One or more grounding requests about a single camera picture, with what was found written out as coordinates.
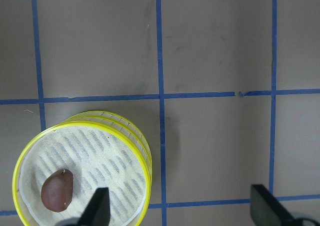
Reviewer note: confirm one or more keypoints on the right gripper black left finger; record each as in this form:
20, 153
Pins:
98, 210

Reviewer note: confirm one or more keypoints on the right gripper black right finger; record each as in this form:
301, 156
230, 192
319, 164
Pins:
266, 210

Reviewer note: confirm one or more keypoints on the yellow-rimmed bamboo steamer tray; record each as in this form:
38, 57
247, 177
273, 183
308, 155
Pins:
123, 125

